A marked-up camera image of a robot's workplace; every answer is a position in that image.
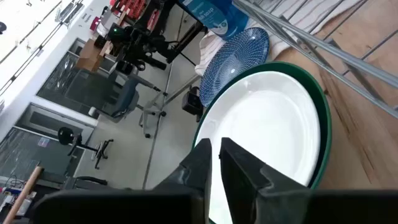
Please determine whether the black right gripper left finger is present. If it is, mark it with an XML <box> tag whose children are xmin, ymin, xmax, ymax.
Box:
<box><xmin>155</xmin><ymin>138</ymin><xmax>213</xmax><ymax>200</ymax></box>

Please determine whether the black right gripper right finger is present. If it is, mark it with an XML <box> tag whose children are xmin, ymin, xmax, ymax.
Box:
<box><xmin>219</xmin><ymin>137</ymin><xmax>312</xmax><ymax>224</ymax></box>

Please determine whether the dark green plate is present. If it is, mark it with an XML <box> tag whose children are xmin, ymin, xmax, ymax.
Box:
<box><xmin>192</xmin><ymin>61</ymin><xmax>333</xmax><ymax>224</ymax></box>

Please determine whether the blue patterned plate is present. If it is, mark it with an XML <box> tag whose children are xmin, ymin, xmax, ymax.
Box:
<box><xmin>198</xmin><ymin>27</ymin><xmax>271</xmax><ymax>108</ymax></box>

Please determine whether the grey office chair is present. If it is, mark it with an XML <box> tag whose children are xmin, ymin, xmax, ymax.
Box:
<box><xmin>88</xmin><ymin>73</ymin><xmax>167</xmax><ymax>139</ymax></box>

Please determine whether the black stool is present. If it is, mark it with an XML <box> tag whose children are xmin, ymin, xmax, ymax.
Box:
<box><xmin>57</xmin><ymin>126</ymin><xmax>114</xmax><ymax>170</ymax></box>

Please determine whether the blue plastic water bottle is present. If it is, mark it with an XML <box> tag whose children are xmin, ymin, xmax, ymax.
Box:
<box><xmin>178</xmin><ymin>0</ymin><xmax>249</xmax><ymax>40</ymax></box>

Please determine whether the brown cardboard box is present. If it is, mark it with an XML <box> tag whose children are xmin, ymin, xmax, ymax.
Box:
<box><xmin>76</xmin><ymin>39</ymin><xmax>113</xmax><ymax>73</ymax></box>

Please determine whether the wooden stick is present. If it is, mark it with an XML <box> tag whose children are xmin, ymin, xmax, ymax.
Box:
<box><xmin>1</xmin><ymin>166</ymin><xmax>44</xmax><ymax>224</ymax></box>

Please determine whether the black table-level camera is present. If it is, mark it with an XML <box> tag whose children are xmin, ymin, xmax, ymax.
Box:
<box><xmin>182</xmin><ymin>86</ymin><xmax>205</xmax><ymax>123</ymax></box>

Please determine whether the black aluminium table frame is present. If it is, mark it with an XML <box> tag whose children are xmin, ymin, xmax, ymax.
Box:
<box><xmin>167</xmin><ymin>21</ymin><xmax>208</xmax><ymax>65</ymax></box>

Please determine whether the grey wire dish rack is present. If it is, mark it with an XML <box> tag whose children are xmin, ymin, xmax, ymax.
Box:
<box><xmin>231</xmin><ymin>0</ymin><xmax>398</xmax><ymax>119</ymax></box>

